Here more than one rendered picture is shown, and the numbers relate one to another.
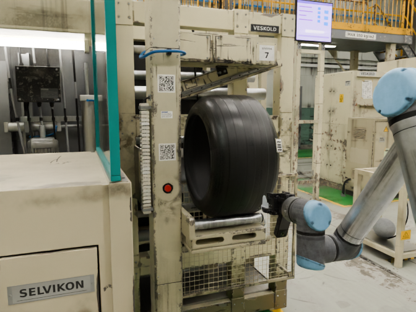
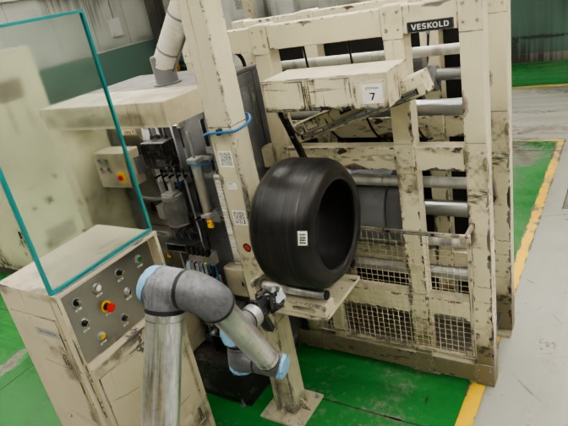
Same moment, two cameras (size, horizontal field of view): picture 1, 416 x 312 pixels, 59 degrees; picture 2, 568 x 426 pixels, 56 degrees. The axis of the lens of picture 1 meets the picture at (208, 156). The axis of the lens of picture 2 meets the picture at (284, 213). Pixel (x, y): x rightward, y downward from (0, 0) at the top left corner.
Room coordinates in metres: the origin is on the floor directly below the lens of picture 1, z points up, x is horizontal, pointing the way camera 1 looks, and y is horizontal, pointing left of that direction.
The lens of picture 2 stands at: (0.42, -1.82, 2.19)
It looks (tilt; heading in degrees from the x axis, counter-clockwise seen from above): 23 degrees down; 55
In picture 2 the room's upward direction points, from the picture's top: 11 degrees counter-clockwise
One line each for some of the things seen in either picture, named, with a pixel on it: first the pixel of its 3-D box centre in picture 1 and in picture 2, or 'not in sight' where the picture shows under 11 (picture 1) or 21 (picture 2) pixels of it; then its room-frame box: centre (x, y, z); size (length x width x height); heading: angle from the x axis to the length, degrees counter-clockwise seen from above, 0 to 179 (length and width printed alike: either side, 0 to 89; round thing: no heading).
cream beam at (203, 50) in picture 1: (218, 52); (333, 87); (2.05, -0.05, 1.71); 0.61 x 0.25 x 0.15; 110
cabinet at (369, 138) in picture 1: (381, 156); not in sight; (5.75, -2.76, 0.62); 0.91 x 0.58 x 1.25; 110
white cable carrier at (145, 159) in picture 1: (146, 158); (231, 218); (1.56, 0.27, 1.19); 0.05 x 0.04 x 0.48; 20
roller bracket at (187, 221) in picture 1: (180, 216); (275, 269); (1.67, 0.13, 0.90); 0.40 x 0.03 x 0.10; 20
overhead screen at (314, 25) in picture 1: (313, 21); not in sight; (5.32, -1.48, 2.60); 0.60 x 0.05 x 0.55; 110
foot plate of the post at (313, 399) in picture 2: not in sight; (292, 403); (1.62, 0.20, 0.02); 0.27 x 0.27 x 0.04; 20
